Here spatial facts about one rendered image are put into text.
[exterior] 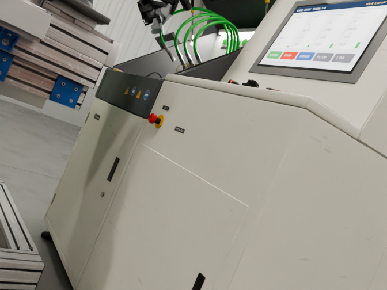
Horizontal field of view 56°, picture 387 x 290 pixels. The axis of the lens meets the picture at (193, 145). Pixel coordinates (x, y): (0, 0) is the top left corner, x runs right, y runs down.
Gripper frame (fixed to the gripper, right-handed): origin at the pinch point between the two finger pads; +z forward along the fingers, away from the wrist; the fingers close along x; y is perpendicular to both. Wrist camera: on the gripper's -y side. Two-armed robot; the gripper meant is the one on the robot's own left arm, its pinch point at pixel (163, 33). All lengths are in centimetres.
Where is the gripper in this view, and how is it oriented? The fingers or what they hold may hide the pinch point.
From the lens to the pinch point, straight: 192.8
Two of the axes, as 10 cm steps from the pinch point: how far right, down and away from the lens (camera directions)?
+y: -9.3, 3.4, -1.2
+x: 0.6, -1.9, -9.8
